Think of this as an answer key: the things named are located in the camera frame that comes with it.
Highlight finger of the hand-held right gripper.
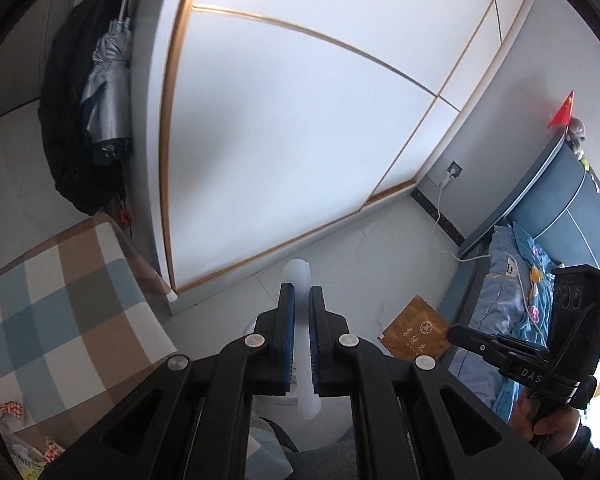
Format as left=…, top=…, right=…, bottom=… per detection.
left=480, top=345, right=551, bottom=364
left=447, top=324, right=551, bottom=358

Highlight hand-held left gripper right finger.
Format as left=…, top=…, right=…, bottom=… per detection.
left=308, top=286, right=566, bottom=480

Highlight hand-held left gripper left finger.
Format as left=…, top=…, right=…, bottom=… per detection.
left=40, top=282, right=297, bottom=480

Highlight brown paper packet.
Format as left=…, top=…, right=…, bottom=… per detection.
left=377, top=295, right=456, bottom=362

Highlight white plastic tube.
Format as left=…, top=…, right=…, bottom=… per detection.
left=282, top=258, right=322, bottom=420

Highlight person's right hand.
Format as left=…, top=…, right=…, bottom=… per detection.
left=518, top=390, right=584, bottom=456

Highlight blue floral bedding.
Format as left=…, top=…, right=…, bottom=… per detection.
left=449, top=220, right=567, bottom=422

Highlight person's grey trousers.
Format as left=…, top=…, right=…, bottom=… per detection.
left=289, top=447, right=357, bottom=480

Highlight black baseboard strip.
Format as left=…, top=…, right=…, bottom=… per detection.
left=411, top=187, right=467, bottom=247

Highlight grey plush toy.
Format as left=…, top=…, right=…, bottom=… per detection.
left=566, top=117, right=589, bottom=159

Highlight small red flag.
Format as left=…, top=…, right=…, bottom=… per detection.
left=547, top=91, right=576, bottom=129

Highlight checkered tablecloth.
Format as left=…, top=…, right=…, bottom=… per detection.
left=0, top=212, right=178, bottom=463

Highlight white wardrobe with gold trim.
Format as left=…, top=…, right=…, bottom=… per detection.
left=159, top=0, right=537, bottom=295

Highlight yellow printed plastic bag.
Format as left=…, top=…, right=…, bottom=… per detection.
left=7, top=442, right=48, bottom=478

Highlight silver folded umbrella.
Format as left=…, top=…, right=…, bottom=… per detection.
left=79, top=0, right=146, bottom=167

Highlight black hanging bag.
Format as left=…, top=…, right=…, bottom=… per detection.
left=37, top=0, right=133, bottom=217

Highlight grey door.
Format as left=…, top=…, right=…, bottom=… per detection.
left=0, top=0, right=83, bottom=122

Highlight white charger cable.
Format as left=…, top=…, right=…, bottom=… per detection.
left=429, top=174, right=492, bottom=262

